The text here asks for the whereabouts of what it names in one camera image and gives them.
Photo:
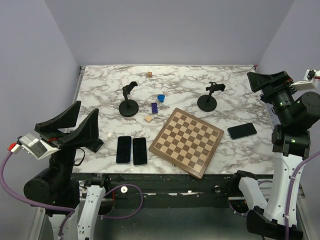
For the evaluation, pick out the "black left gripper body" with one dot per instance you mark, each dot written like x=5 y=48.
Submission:
x=51 y=133

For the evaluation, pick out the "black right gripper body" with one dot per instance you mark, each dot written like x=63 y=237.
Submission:
x=281 y=82

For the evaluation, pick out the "black phone from wedge stand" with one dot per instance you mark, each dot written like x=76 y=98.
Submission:
x=123 y=152

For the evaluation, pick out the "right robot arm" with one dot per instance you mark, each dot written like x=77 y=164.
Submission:
x=297 y=106

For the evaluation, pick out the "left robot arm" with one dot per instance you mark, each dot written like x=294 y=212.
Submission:
x=60 y=192

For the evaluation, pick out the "black wedge phone stand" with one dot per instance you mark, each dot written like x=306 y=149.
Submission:
x=95 y=145

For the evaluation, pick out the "light wooden block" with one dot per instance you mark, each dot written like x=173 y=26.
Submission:
x=148 y=118

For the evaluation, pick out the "purple rectangular block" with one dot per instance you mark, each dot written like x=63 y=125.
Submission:
x=154 y=108

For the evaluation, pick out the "blue semicircle block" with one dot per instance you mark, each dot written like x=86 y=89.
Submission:
x=161 y=98

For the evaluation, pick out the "wooden chessboard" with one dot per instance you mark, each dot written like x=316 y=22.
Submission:
x=187 y=142

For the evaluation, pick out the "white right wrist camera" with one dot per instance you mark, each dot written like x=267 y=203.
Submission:
x=310 y=81

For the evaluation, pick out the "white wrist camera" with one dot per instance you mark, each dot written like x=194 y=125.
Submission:
x=310 y=81
x=38 y=148

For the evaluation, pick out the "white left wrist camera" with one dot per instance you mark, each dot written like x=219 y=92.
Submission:
x=38 y=148

